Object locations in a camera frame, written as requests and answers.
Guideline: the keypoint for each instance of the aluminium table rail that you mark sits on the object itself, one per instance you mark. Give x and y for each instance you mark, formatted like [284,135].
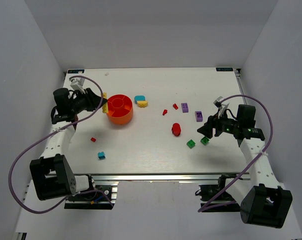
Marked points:
[156,177]

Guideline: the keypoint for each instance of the blue corner sticker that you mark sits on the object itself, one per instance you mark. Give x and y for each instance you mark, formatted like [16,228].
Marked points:
[224,69]
[75,71]

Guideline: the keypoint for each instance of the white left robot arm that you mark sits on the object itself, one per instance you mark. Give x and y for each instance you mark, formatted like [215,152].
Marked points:
[51,173]

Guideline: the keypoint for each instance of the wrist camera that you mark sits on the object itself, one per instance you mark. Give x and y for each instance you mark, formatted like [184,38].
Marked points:
[221,105]
[77,84]

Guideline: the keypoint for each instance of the purple printed lego brick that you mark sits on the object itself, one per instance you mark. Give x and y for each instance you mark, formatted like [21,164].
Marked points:
[198,116]

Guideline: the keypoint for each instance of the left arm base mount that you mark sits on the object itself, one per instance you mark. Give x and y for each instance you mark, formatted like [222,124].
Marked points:
[94,200]

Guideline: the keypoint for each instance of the teal arched lego brick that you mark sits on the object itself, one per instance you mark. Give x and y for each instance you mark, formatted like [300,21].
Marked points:
[138,98]

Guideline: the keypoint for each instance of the long yellow lego brick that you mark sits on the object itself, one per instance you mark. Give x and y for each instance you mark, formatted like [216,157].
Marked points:
[105,108]

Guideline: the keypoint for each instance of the purple lego brick with studs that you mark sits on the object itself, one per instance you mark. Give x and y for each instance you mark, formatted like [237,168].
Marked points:
[184,107]

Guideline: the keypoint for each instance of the orange round divided container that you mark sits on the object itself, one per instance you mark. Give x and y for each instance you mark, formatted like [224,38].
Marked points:
[120,109]

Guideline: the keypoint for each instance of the green lego brick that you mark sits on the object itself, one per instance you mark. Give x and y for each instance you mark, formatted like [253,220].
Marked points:
[190,143]
[205,140]

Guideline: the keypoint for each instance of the white foam board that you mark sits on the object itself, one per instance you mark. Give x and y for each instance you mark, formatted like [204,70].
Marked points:
[150,211]

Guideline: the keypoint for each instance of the right blue corner sticker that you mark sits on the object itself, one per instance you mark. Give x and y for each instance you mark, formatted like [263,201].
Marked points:
[224,69]

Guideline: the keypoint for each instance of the green lego brick right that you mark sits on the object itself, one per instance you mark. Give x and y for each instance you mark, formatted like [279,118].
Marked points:
[205,140]

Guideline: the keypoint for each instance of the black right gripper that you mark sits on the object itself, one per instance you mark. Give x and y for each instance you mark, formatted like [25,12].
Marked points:
[214,126]

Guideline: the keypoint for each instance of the red rounded lego brick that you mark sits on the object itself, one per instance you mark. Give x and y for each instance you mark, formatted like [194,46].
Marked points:
[176,129]

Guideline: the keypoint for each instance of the left blue corner sticker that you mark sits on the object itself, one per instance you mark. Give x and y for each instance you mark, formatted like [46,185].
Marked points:
[75,71]

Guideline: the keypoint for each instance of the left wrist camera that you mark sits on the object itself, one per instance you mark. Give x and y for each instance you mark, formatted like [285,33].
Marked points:
[77,84]

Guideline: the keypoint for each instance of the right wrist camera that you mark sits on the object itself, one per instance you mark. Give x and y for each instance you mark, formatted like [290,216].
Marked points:
[221,105]

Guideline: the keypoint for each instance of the small teal lego brick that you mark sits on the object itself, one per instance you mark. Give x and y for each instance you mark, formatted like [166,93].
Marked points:
[101,155]

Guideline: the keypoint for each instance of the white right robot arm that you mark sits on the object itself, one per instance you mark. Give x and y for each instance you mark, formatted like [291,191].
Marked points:
[263,201]

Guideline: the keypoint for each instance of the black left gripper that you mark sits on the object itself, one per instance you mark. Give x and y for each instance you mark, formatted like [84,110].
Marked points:
[88,99]

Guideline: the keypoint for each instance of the green lego brick left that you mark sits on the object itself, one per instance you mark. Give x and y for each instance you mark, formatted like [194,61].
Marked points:
[190,143]

